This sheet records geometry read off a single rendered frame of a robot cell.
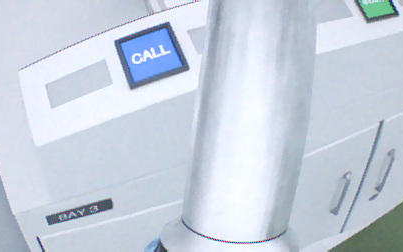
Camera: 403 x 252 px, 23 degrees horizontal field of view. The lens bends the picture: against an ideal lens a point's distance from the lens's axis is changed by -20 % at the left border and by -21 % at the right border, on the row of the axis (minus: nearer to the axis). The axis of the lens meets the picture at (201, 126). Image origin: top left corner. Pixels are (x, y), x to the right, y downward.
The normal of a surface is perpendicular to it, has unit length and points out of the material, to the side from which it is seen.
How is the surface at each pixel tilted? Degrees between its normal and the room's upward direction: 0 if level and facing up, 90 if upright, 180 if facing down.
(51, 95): 0
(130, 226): 90
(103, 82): 0
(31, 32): 0
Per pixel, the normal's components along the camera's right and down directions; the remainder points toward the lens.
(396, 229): -0.68, -0.20
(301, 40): 0.60, 0.34
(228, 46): -0.61, 0.21
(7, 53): 0.02, -0.45
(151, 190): 0.36, 0.84
